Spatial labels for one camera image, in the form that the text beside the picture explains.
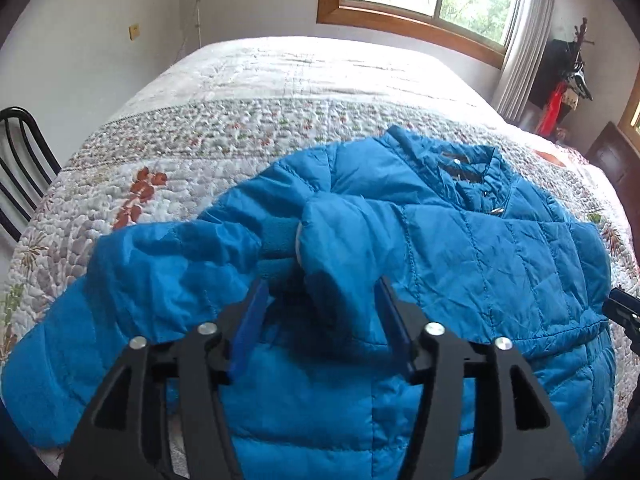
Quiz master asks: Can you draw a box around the blue quilted puffer jacket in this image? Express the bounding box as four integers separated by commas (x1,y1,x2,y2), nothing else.
2,127,615,479

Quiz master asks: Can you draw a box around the coat rack with clothes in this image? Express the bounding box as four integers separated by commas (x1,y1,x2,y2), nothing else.
529,18,593,139

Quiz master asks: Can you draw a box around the dark wooden headboard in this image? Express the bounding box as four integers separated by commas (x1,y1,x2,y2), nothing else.
587,122,640,220

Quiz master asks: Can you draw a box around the floral quilted bedspread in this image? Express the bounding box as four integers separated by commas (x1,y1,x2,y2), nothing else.
1,37,639,479

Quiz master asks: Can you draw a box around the black metal chair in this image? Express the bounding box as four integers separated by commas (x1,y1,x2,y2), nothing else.
1,106,61,242

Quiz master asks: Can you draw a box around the white pleated curtain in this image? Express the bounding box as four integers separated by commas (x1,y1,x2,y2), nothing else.
491,0,555,124

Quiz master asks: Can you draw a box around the wooden framed window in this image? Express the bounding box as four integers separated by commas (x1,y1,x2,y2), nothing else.
317,0,528,68

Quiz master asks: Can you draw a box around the yellow wall switch plate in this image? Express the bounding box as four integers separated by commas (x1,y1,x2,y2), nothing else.
128,24,140,41

